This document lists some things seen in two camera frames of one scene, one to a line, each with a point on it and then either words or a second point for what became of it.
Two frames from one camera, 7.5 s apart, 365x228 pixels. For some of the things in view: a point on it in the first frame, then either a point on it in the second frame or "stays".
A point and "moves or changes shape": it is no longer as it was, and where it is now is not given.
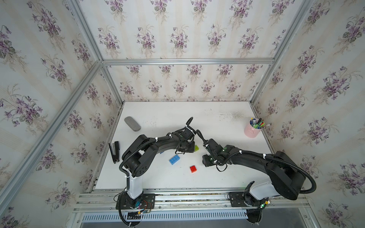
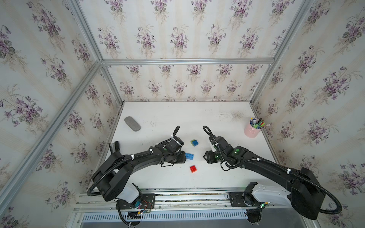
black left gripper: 192,150 -> 183,158
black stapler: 114,151 stays
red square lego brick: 193,169 stays
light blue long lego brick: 174,159 moves or changes shape
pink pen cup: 251,131 stays
